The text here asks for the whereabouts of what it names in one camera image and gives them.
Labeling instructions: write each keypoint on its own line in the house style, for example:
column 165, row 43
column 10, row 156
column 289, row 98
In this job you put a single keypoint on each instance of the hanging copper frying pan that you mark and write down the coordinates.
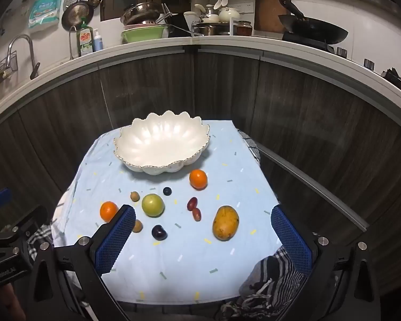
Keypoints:
column 77, row 16

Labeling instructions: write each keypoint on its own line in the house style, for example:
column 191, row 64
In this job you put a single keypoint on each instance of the yellow mango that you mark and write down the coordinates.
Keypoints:
column 225, row 223

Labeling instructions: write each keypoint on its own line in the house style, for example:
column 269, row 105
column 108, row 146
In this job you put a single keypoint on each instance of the black wok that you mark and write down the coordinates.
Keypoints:
column 315, row 30

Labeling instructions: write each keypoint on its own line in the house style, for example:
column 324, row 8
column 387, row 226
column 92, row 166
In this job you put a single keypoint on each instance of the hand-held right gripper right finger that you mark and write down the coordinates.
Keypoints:
column 292, row 240

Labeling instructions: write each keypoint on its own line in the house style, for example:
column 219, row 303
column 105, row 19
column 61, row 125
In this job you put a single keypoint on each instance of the brown wooden cutting board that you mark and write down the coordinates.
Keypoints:
column 270, row 6

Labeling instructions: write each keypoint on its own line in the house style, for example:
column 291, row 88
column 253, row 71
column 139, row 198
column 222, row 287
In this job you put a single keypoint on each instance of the brown longan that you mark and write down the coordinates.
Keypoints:
column 138, row 226
column 134, row 196

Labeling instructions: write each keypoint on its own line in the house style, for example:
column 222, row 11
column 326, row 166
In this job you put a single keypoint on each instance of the black gas stove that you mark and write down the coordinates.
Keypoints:
column 307, row 41

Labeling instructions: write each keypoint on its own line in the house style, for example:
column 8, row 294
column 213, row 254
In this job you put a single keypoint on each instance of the green dish soap bottle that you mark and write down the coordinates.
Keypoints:
column 86, row 38

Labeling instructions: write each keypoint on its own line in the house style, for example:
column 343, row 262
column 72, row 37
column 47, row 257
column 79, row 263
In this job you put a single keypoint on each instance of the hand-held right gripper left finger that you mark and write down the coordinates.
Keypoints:
column 115, row 240

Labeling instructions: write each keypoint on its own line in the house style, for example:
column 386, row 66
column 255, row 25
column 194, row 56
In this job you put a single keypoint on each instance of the blue pump bottle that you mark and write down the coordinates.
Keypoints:
column 97, row 41

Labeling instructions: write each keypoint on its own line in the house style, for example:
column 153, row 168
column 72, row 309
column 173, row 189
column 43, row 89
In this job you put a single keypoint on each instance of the teal and white plastic pack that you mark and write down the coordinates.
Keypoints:
column 45, row 8

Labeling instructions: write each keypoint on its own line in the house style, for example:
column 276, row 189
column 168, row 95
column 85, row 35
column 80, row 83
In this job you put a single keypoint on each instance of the orange tangerine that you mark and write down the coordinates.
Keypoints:
column 108, row 211
column 198, row 179

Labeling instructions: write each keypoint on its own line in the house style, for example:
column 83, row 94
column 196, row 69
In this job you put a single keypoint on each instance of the green apple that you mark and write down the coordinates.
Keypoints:
column 152, row 204

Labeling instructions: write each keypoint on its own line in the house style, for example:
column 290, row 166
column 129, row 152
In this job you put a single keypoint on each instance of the white kitchen countertop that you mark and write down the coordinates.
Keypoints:
column 220, row 41

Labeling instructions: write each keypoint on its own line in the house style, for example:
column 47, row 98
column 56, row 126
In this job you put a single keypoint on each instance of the green plastic basin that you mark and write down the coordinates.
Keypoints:
column 143, row 34

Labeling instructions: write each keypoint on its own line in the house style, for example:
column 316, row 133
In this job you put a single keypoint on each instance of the steel kitchen faucet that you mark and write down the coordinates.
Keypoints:
column 20, row 40

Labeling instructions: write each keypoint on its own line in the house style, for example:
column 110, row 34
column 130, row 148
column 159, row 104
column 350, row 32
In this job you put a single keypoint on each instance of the white scalloped ceramic bowl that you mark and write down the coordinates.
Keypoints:
column 160, row 143

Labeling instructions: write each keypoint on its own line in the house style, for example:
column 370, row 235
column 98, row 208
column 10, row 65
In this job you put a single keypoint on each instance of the dark purple plum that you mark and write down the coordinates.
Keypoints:
column 159, row 232

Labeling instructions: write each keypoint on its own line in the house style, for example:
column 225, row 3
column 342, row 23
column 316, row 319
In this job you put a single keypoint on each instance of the person's left hand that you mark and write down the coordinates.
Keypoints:
column 6, row 304

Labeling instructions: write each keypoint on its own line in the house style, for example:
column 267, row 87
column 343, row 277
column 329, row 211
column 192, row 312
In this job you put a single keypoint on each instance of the glass jar with dark lid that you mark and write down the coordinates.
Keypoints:
column 244, row 28

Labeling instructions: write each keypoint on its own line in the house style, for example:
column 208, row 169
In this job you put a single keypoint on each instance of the dark blueberry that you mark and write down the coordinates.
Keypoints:
column 167, row 191

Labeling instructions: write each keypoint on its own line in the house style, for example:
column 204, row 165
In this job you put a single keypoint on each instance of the light blue patterned tablecloth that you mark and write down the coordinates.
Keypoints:
column 187, row 267

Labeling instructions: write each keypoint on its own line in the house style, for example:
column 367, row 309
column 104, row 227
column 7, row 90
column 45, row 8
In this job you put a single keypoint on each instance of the dark wood kitchen cabinet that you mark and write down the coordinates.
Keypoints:
column 320, row 107

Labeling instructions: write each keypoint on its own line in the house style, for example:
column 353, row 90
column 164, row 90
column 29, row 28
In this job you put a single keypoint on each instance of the white lidded pot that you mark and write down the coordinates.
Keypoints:
column 209, row 15

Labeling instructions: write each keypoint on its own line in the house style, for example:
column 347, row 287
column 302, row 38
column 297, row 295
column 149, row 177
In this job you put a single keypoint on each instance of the grey metal rail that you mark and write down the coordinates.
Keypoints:
column 320, row 187

